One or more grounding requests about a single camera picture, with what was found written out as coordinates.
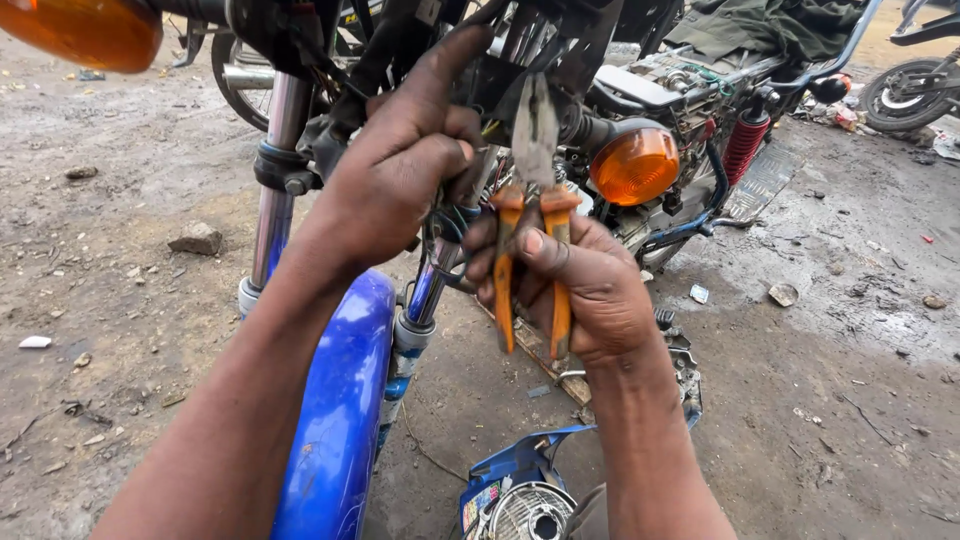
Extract blue headlight cowl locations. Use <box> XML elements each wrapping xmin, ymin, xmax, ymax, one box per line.
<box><xmin>458</xmin><ymin>424</ymin><xmax>598</xmax><ymax>540</ymax></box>

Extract motorcycle frame and engine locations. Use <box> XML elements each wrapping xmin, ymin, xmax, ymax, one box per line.
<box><xmin>225</xmin><ymin>0</ymin><xmax>811</xmax><ymax>275</ymax></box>

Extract person's right hand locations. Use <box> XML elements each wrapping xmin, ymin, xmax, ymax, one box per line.
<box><xmin>461</xmin><ymin>210</ymin><xmax>661</xmax><ymax>370</ymax></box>

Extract blue rear grab rail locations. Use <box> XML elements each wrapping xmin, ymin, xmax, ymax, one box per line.
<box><xmin>763</xmin><ymin>0</ymin><xmax>885</xmax><ymax>96</ymax></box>

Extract chrome fork tube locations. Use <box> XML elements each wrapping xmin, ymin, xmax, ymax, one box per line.
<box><xmin>237</xmin><ymin>69</ymin><xmax>320</xmax><ymax>320</ymax></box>
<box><xmin>373</xmin><ymin>146</ymin><xmax>500</xmax><ymax>460</ymax></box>

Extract wooden plank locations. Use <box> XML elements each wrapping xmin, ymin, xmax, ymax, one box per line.
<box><xmin>477</xmin><ymin>298</ymin><xmax>595</xmax><ymax>408</ymax></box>

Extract motorcycle wire bundle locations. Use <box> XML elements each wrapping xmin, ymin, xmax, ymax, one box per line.
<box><xmin>418</xmin><ymin>201</ymin><xmax>485</xmax><ymax>295</ymax></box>

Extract silver ribbed guard plate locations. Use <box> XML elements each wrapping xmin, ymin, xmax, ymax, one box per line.
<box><xmin>722</xmin><ymin>141</ymin><xmax>805</xmax><ymax>224</ymax></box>

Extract red rear shock spring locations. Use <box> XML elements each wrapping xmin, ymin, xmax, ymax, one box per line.
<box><xmin>720</xmin><ymin>107</ymin><xmax>773</xmax><ymax>189</ymax></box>

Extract orange-handled pliers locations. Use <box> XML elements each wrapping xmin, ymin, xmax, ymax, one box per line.
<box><xmin>491</xmin><ymin>72</ymin><xmax>583</xmax><ymax>363</ymax></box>

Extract parked black motorcycle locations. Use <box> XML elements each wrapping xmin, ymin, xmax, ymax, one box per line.
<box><xmin>858</xmin><ymin>6</ymin><xmax>960</xmax><ymax>135</ymax></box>

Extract motorcycle wheel with exhaust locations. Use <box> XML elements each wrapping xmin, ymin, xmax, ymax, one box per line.
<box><xmin>209</xmin><ymin>28</ymin><xmax>277</xmax><ymax>133</ymax></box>

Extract grey stone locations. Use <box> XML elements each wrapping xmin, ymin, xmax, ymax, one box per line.
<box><xmin>167</xmin><ymin>221</ymin><xmax>225</xmax><ymax>258</ymax></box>

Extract orange turn signal lamp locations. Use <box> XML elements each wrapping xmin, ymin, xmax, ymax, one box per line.
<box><xmin>588</xmin><ymin>118</ymin><xmax>682</xmax><ymax>208</ymax></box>
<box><xmin>0</xmin><ymin>0</ymin><xmax>165</xmax><ymax>75</ymax></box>

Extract chrome round headlight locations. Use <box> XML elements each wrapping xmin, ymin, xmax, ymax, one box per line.
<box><xmin>486</xmin><ymin>481</ymin><xmax>579</xmax><ymax>540</ymax></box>

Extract heap of litter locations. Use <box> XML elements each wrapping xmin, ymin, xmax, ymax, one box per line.
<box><xmin>791</xmin><ymin>90</ymin><xmax>867</xmax><ymax>138</ymax></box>

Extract person's left hand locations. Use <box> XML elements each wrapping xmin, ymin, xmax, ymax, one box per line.
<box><xmin>309</xmin><ymin>26</ymin><xmax>496</xmax><ymax>273</ymax></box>

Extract metal footrest bracket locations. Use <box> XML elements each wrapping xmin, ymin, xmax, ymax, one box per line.
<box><xmin>651</xmin><ymin>306</ymin><xmax>705</xmax><ymax>430</ymax></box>

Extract blue motorcycle front fender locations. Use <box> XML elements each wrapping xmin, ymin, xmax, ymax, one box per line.
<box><xmin>270</xmin><ymin>268</ymin><xmax>399</xmax><ymax>540</ymax></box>

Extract olive green cloth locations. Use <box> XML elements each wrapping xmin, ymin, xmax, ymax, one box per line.
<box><xmin>663</xmin><ymin>0</ymin><xmax>873</xmax><ymax>66</ymax></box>

